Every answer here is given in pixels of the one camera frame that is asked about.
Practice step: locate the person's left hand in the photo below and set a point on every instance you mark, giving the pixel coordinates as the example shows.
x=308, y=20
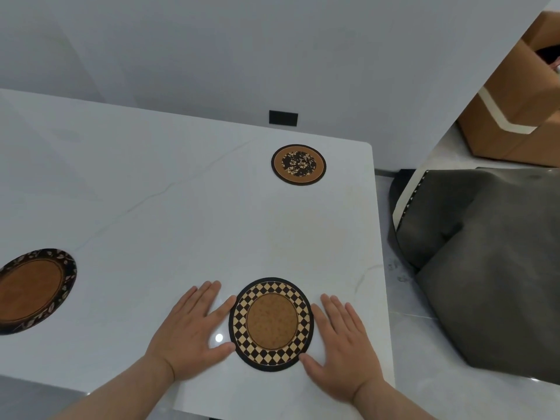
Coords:
x=188, y=336

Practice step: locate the person's right hand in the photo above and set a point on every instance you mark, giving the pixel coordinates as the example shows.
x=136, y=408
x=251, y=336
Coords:
x=345, y=354

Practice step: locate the checkered rim round mat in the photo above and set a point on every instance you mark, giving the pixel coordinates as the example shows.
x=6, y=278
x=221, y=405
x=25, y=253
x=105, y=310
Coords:
x=271, y=323

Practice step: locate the black leaf-rim brown mat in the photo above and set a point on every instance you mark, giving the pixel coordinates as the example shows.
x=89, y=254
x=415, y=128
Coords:
x=30, y=290

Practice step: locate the white marble table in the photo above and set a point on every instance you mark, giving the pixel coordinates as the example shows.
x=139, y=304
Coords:
x=153, y=214

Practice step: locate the black chair with white trim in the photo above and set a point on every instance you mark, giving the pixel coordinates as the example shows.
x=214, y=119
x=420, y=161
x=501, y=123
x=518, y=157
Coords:
x=400, y=188

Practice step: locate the taped cardboard box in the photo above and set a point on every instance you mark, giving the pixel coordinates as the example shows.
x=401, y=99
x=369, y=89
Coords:
x=525, y=104

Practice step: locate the black wall socket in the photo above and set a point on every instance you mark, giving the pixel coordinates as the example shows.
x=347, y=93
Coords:
x=283, y=118

